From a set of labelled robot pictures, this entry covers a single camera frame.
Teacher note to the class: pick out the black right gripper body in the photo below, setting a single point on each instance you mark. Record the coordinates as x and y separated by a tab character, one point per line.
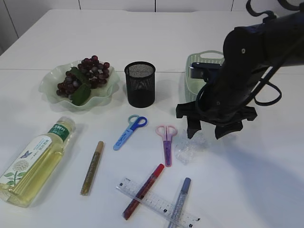
223	100

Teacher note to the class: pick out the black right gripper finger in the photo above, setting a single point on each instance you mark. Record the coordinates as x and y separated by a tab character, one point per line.
221	131
193	126

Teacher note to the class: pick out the clear plastic sheet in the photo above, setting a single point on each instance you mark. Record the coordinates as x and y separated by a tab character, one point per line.
188	150

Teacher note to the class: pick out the purple artificial grape bunch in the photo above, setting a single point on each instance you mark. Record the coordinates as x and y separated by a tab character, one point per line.
81	80

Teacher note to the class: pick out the yellow tea bottle green label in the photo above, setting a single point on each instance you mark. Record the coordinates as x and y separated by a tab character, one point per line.
24	178

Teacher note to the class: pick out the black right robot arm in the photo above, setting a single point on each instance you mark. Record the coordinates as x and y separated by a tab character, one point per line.
252	55

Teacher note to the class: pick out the green plastic woven basket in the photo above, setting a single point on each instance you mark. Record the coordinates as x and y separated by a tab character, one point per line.
192	85

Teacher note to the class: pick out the black mesh pen holder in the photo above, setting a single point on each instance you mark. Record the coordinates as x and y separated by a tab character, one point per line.
140	83

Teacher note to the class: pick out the red glitter pen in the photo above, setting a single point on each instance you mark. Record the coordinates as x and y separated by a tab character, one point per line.
142	192

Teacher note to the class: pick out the clear plastic ruler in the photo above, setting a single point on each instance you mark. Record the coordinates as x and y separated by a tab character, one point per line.
157	204

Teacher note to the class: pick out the pale green wavy glass plate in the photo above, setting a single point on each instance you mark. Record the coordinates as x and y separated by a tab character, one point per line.
48	87

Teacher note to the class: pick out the blue glitter pen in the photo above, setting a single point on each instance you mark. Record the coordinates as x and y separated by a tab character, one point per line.
181	199

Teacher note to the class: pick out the gold glitter pen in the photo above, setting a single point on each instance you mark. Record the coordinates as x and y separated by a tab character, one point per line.
92	169

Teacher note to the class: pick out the pink scissors purple sheath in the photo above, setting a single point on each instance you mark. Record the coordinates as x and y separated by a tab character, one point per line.
167	132

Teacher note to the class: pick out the blue scissors with sheath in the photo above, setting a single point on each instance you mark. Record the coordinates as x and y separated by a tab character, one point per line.
135	121

